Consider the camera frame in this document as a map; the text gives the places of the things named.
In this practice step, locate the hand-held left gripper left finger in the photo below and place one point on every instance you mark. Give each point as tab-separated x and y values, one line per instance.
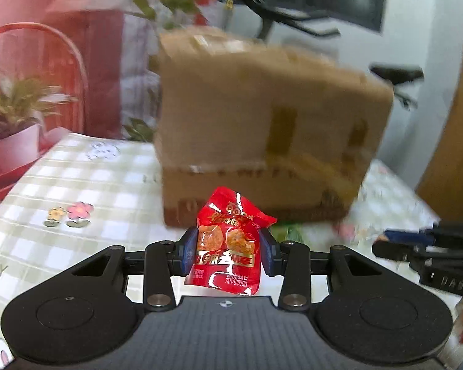
191	252

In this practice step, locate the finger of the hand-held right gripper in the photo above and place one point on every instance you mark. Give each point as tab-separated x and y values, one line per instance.
405	236
395	250

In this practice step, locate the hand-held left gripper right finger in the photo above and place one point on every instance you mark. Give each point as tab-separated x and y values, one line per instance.
267	254

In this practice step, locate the red snack packet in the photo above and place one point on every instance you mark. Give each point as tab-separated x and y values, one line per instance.
231	239

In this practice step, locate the brown cardboard box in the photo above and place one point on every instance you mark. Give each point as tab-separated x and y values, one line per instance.
223	123

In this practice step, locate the green snack packet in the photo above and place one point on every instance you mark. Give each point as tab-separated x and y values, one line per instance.
289	233

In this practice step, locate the wooden door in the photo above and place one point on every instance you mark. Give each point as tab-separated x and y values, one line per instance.
455	142

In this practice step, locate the checked tablecloth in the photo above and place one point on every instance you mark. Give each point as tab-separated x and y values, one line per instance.
81	246

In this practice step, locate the black exercise bike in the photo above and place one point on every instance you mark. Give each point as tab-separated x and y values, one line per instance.
285	13

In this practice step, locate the printed wall backdrop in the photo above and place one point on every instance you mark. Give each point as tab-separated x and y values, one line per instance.
42	84

